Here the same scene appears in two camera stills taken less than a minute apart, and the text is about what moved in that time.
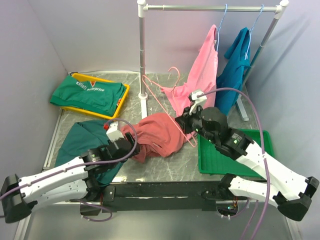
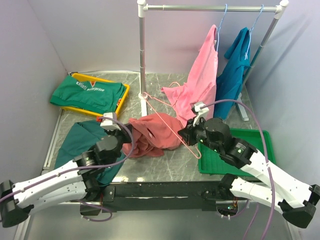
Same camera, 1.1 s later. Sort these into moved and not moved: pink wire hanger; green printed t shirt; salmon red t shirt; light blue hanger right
Moved: pink wire hanger
Not moved: salmon red t shirt; light blue hanger right; green printed t shirt
